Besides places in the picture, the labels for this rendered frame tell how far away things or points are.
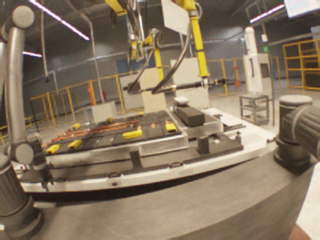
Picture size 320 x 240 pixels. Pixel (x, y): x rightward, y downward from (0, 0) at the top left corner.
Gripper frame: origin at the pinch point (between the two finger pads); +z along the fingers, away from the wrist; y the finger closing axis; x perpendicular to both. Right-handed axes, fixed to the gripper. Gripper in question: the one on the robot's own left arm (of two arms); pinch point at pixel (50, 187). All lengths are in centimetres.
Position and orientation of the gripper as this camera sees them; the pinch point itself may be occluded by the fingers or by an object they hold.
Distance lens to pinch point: 126.8
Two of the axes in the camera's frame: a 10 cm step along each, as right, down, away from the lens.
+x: 9.7, -2.0, 1.5
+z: 1.7, 9.6, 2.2
